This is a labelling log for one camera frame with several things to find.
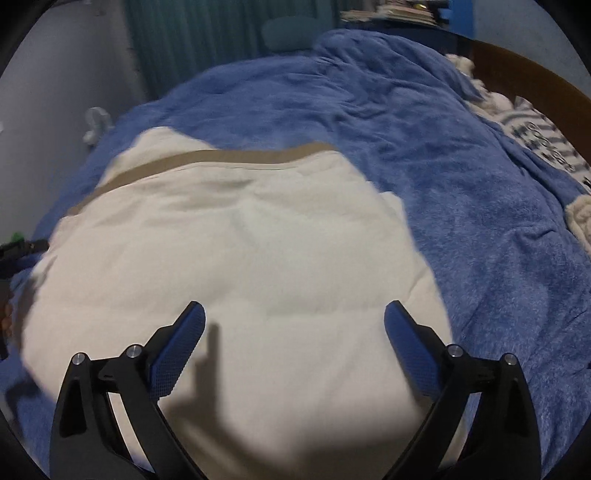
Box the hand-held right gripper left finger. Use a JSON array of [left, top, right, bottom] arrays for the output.
[[48, 301, 207, 480]]

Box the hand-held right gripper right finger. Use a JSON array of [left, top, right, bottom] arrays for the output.
[[384, 300, 542, 480]]

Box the white hooded puffer jacket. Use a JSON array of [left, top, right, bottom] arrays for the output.
[[18, 127, 455, 480]]

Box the person's left hand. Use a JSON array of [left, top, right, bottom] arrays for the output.
[[0, 301, 16, 339]]

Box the blue fleece blanket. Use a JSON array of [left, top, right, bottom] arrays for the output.
[[0, 28, 591, 480]]

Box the striped printed cloth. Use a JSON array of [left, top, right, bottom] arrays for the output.
[[487, 95, 591, 190]]

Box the teal curtain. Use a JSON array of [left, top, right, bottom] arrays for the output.
[[124, 0, 345, 101]]

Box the white fluffy cloth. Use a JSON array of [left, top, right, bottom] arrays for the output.
[[444, 53, 515, 121]]

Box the wooden headboard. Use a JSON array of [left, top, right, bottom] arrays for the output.
[[455, 34, 591, 164]]

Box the blue shelf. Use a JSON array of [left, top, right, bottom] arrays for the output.
[[436, 0, 477, 38]]

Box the stack of magazines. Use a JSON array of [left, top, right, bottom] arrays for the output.
[[339, 0, 438, 27]]

